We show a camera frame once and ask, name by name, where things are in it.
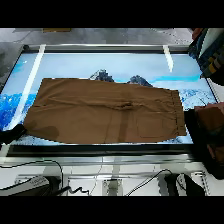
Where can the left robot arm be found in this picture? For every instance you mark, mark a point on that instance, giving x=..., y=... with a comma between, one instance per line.
x=33, y=183

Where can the brown pants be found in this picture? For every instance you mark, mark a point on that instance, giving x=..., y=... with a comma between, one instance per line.
x=106, y=113

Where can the black garment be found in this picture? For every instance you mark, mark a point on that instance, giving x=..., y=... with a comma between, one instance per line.
x=200, y=146

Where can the heap of clothes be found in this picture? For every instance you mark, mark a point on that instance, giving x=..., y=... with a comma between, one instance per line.
x=211, y=60

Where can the red-brown garment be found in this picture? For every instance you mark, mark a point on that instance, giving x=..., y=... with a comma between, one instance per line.
x=210, y=120

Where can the red garment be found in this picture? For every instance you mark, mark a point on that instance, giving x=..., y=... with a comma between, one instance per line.
x=196, y=32

